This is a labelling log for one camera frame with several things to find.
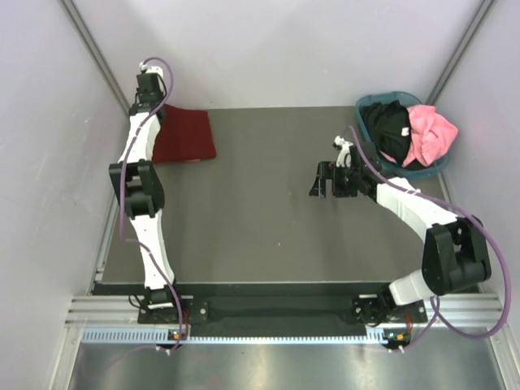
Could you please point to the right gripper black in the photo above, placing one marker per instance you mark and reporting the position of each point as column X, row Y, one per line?
column 327, row 171

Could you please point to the dark red t-shirt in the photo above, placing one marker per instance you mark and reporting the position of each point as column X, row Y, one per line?
column 184, row 134

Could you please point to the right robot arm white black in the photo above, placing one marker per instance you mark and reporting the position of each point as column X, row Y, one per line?
column 455, row 253

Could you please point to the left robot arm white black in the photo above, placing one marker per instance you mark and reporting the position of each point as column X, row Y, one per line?
column 139, row 191

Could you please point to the black t-shirt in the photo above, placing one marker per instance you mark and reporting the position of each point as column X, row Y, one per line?
column 389, row 129

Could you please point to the teal plastic basket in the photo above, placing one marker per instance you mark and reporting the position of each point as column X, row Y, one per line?
column 413, row 171

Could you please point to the pink t-shirt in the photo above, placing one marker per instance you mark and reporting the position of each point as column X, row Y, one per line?
column 431, row 135

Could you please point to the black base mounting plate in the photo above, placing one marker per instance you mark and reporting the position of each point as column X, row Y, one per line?
column 290, row 316

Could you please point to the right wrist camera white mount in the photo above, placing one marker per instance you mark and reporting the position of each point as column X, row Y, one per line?
column 343, row 147

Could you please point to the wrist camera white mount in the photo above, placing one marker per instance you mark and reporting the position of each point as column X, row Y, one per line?
column 343, row 147
column 146, row 68

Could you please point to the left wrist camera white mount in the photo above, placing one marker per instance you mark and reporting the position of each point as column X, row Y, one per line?
column 146, row 68

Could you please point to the grey slotted cable duct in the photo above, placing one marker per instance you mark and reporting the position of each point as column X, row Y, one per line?
column 165, row 336

